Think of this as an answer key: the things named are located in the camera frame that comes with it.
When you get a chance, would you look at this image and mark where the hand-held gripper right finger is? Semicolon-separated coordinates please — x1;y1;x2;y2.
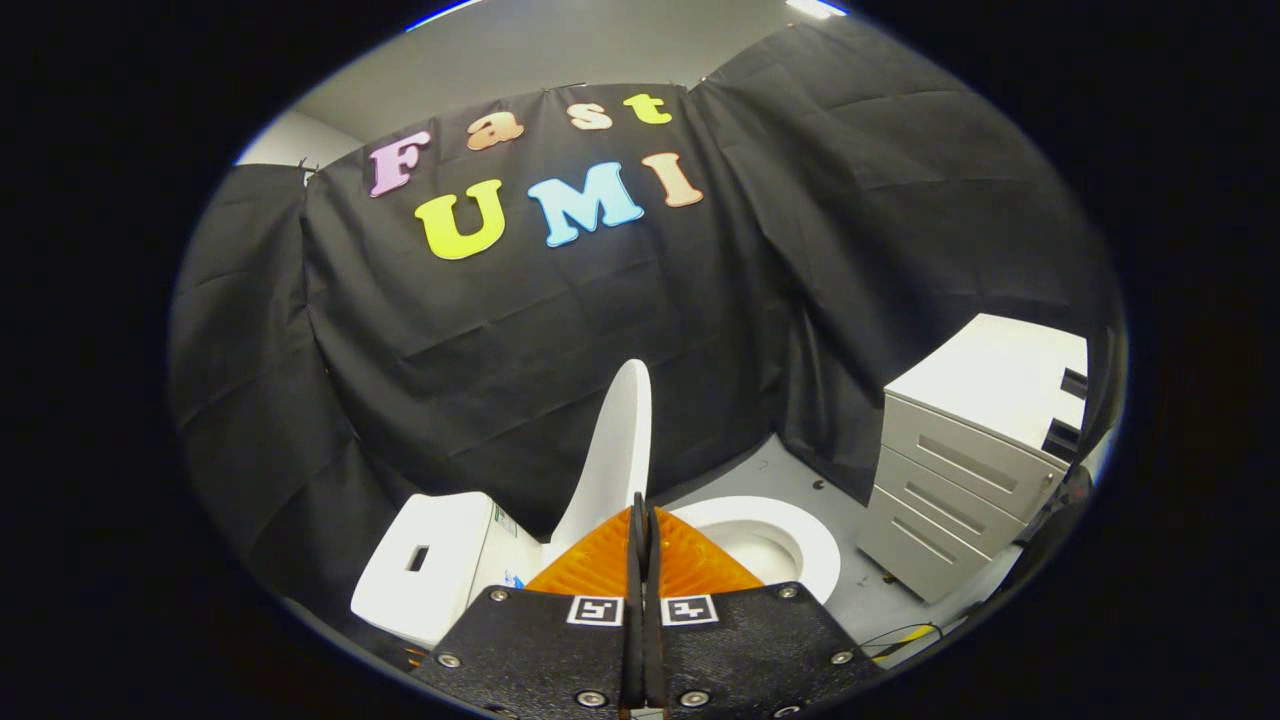
643;505;883;716

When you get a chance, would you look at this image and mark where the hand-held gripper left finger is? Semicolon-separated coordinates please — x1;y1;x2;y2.
410;491;646;716

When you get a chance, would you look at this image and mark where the yellow black floor tape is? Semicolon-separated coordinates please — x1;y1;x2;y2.
878;625;938;661

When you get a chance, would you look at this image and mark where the black floor cable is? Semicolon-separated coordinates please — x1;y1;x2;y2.
858;621;947;661

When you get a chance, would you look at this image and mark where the white toilet lid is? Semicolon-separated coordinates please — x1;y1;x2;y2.
545;358;654;567

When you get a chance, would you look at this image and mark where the black backdrop cloth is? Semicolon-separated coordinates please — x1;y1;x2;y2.
168;18;1127;641

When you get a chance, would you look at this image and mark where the grey drawer cabinet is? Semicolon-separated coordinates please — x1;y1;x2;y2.
857;313;1090;605

